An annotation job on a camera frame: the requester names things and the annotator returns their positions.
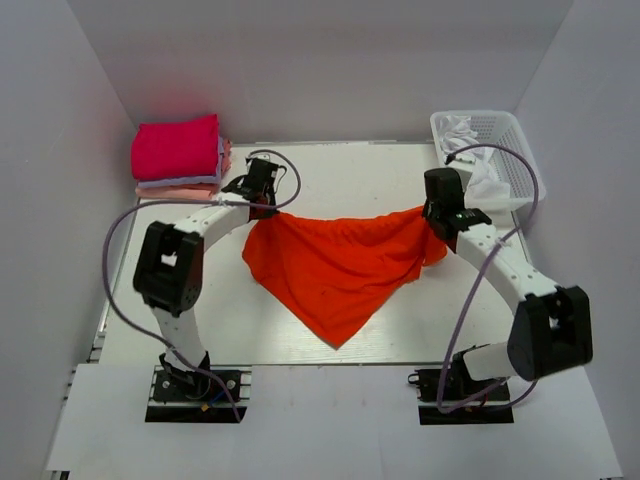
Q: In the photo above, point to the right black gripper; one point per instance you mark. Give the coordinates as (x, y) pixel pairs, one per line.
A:
(425, 213)

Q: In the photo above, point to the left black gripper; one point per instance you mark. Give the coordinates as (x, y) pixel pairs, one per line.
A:
(268, 212)

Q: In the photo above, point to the orange t-shirt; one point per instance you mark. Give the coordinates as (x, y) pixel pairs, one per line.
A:
(333, 275)

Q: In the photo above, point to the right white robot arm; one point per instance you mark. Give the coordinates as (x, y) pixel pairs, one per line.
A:
(551, 329)

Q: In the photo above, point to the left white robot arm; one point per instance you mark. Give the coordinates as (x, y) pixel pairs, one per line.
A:
(169, 271)

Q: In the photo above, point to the crumpled white t-shirt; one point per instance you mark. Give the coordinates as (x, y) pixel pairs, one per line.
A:
(481, 184)

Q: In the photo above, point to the folded pink t-shirt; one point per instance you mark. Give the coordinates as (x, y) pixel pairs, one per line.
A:
(188, 192)

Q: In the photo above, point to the white plastic basket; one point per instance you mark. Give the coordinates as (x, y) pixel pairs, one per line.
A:
(512, 159)

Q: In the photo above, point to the folded magenta t-shirt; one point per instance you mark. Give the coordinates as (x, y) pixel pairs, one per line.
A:
(161, 151)

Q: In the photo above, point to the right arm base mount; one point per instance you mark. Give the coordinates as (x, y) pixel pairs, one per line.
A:
(490, 408)

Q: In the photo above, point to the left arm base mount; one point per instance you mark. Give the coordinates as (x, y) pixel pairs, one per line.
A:
(167, 403)

